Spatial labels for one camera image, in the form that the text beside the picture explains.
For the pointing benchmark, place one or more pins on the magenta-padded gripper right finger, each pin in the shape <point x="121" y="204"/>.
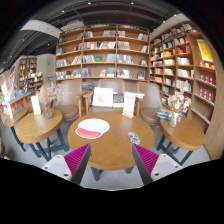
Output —
<point x="148" y="160"/>

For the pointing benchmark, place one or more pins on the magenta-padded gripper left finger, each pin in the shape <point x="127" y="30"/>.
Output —
<point x="74" y="160"/>

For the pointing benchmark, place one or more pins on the round wooden side table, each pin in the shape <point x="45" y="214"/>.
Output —
<point x="15" y="120"/>
<point x="181" y="133"/>
<point x="36" y="128"/>

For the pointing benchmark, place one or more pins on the dark cover book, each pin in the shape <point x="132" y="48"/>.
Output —
<point x="118" y="99"/>

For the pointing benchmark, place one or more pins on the blue orange display stand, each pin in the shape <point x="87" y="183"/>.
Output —
<point x="15" y="100"/>

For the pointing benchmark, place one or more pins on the small white table sign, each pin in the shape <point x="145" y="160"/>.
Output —
<point x="35" y="105"/>

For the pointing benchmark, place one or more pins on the transparent computer mouse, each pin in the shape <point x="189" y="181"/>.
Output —
<point x="134" y="138"/>

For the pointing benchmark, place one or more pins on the thin blue books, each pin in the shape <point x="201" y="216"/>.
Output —
<point x="140" y="95"/>

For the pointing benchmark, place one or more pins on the glass vase with dried flowers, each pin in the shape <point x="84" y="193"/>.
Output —
<point x="176" y="106"/>
<point x="47" y="96"/>

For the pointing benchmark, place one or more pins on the white framed picture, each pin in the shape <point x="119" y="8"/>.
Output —
<point x="102" y="97"/>

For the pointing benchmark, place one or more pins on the white mouse pad red rest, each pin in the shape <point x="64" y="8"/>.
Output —
<point x="95" y="126"/>

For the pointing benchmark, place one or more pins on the white sign in wooden stand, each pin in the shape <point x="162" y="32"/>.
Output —
<point x="129" y="104"/>

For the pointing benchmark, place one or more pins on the stack of colourful books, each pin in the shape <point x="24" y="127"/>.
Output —
<point x="163" y="114"/>

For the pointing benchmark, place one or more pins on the curved wooden bookshelf unit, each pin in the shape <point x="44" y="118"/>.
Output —
<point x="186" y="73"/>

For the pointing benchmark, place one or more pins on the brown wooden armchair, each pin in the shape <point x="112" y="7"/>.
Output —
<point x="68" y="100"/>
<point x="150" y="100"/>
<point x="110" y="83"/>

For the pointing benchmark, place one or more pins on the wide wooden bookshelf unit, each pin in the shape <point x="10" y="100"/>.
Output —
<point x="100" y="53"/>

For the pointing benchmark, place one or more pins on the white hanging ceiling sign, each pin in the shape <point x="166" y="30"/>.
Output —
<point x="41" y="28"/>

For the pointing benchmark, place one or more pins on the small distant bookshelf unit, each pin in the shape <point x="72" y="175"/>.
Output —
<point x="27" y="71"/>

